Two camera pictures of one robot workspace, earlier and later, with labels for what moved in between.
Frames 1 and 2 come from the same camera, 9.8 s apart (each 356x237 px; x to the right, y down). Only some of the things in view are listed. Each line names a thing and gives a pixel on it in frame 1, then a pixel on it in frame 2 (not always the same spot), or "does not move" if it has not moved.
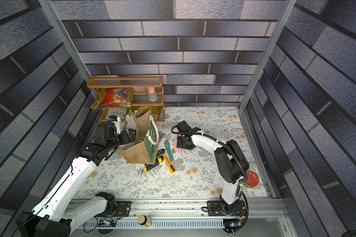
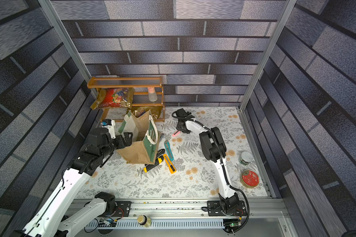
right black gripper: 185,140 → 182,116
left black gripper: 126,138 does not move
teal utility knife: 166,144 does not move
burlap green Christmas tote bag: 143,150 does not move
